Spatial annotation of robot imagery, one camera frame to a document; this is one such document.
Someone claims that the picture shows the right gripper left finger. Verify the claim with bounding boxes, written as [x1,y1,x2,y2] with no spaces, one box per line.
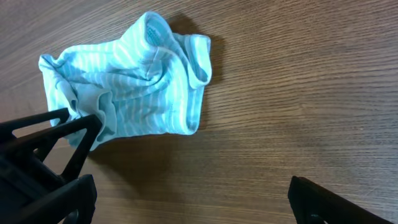
[12,174,97,224]

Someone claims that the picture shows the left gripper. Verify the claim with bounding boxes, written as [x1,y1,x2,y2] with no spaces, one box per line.
[1,108,102,212]

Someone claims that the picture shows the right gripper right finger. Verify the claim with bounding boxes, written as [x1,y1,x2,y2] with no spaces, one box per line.
[288,176,392,224]

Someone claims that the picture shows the light blue striped baby pants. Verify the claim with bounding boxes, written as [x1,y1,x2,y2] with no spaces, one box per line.
[39,11,212,147]

